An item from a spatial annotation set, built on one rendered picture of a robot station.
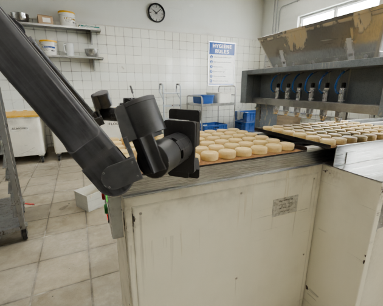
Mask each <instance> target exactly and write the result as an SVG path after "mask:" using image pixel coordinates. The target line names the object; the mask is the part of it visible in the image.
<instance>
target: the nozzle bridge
mask: <svg viewBox="0 0 383 306"><path fill-rule="evenodd" d="M346 69H350V70H349V71H347V72H345V73H344V74H342V75H341V77H340V78H339V80H338V82H337V87H336V89H337V91H338V92H339V90H340V88H341V84H342V83H347V84H346V89H347V91H346V96H345V102H344V103H338V102H337V101H338V96H339V95H337V94H336V93H335V91H334V85H335V82H336V80H337V77H338V76H339V75H340V74H341V73H342V72H343V71H344V70H346ZM329 70H332V72H330V73H328V74H326V75H325V76H324V78H323V80H322V82H321V85H320V90H321V91H322V92H323V90H324V88H325V83H330V95H329V99H328V102H322V100H323V98H322V97H323V94H321V93H320V92H319V90H318V86H319V81H320V79H321V77H322V76H323V75H324V74H325V73H326V72H327V71H329ZM315 71H317V73H314V74H313V75H311V76H310V77H309V79H308V81H307V84H306V90H307V91H309V88H310V87H311V83H315V88H316V89H315V90H316V91H315V96H314V101H309V100H308V97H309V94H308V93H306V92H305V90H304V85H305V81H306V79H307V77H308V76H309V75H310V74H311V73H313V72H315ZM301 72H304V73H303V74H301V75H299V76H298V77H297V78H296V79H295V81H294V90H295V91H297V88H298V84H299V83H302V88H303V89H302V97H301V100H296V93H294V92H293V91H292V82H293V80H294V78H295V76H296V75H298V74H299V73H301ZM279 73H280V74H281V75H279V76H277V77H276V78H275V79H274V80H273V83H272V90H275V88H276V87H277V83H280V85H281V81H282V79H283V77H284V76H285V75H287V74H289V73H292V74H290V75H288V76H287V77H286V78H285V79H284V81H283V84H282V89H283V91H286V88H287V83H290V84H291V86H290V88H291V94H290V99H289V100H285V93H283V92H282V91H281V90H280V98H279V99H275V93H273V92H272V91H271V81H272V79H273V77H274V76H276V75H277V74H279ZM240 103H255V104H257V105H256V114H255V128H260V127H263V126H273V125H277V114H274V111H273V106H287V107H299V108H306V109H318V110H325V111H337V112H349V113H357V114H368V115H377V116H379V117H383V56H382V57H375V58H364V59H352V60H345V61H333V62H327V63H315V64H303V65H296V66H284V67H273V68H266V69H254V70H243V71H242V74H241V98H240Z"/></svg>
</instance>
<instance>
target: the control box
mask: <svg viewBox="0 0 383 306"><path fill-rule="evenodd" d="M107 200H108V202H107V201H106V195H105V203H107V207H108V214H107V215H108V223H109V225H110V229H111V237H112V238H113V239H118V238H121V237H124V235H123V221H122V210H121V208H122V207H121V201H122V197H121V196H120V197H113V198H109V196H108V195H107Z"/></svg>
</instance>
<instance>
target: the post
mask: <svg viewBox="0 0 383 306"><path fill-rule="evenodd" d="M0 132H1V138H2V143H3V147H4V152H5V157H6V161H7V167H8V170H9V176H10V181H11V185H12V191H13V196H14V199H15V205H16V210H17V214H18V220H19V225H20V229H21V230H24V229H25V228H26V226H25V222H24V216H23V213H22V207H21V201H20V198H19V192H18V186H17V182H16V177H15V171H14V167H13V162H12V156H11V152H10V146H9V141H8V137H7V131H6V128H5V122H4V116H3V113H2V107H1V102H0Z"/></svg>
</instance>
